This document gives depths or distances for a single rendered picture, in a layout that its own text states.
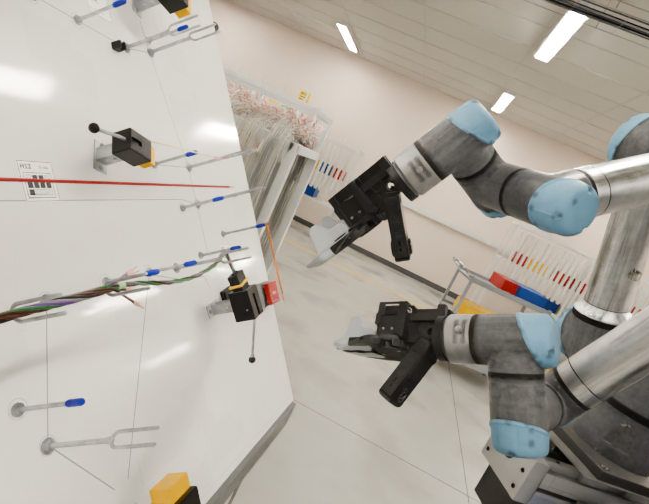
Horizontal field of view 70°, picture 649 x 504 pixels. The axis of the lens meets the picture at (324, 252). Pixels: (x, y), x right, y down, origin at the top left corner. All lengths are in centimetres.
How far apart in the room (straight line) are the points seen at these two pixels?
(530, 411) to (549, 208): 27
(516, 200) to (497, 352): 21
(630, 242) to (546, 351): 44
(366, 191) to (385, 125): 836
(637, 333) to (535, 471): 35
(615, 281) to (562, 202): 46
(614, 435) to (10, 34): 115
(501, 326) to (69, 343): 56
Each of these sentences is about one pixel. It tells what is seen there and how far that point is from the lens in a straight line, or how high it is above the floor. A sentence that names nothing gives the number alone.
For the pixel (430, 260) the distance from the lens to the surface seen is 906.
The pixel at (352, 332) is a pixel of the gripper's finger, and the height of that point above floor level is 119.
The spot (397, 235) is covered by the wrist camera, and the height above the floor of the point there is 138.
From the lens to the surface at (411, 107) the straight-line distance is 914.
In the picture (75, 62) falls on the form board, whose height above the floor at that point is 142.
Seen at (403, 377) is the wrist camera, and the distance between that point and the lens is 74.
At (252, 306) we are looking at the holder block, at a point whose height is 115.
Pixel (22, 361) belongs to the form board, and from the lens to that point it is 61.
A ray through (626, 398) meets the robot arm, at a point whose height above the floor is 127.
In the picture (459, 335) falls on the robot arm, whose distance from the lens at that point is 73.
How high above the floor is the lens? 145
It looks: 11 degrees down
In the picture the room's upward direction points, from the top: 25 degrees clockwise
